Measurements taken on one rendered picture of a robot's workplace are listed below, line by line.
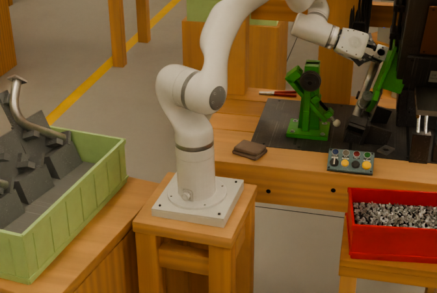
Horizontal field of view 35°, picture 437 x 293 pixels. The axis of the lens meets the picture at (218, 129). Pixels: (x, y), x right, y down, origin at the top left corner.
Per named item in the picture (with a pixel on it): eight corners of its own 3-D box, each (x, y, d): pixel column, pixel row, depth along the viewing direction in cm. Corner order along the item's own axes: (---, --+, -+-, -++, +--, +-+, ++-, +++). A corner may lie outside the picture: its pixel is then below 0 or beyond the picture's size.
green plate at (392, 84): (395, 108, 240) (418, 54, 230) (372, 100, 241) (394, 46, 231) (394, 95, 250) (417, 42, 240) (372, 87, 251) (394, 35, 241)
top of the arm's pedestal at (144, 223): (231, 249, 208) (231, 238, 206) (132, 232, 216) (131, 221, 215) (257, 195, 235) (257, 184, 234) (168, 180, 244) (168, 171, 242)
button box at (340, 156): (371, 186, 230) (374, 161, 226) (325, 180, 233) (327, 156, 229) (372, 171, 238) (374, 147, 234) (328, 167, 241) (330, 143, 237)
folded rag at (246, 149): (231, 153, 243) (231, 146, 241) (243, 145, 248) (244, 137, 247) (255, 161, 238) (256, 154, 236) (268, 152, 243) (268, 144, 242)
